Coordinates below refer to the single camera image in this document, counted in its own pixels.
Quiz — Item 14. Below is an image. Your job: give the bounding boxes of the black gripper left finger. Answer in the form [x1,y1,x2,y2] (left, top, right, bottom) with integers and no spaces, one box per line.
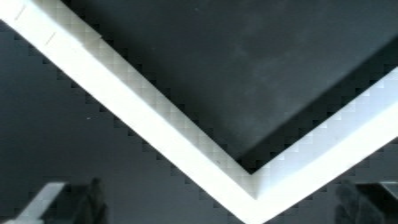
[0,178,108,224]

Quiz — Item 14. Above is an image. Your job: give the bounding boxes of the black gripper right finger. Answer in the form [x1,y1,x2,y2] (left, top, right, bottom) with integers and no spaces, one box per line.
[333,181,398,224]

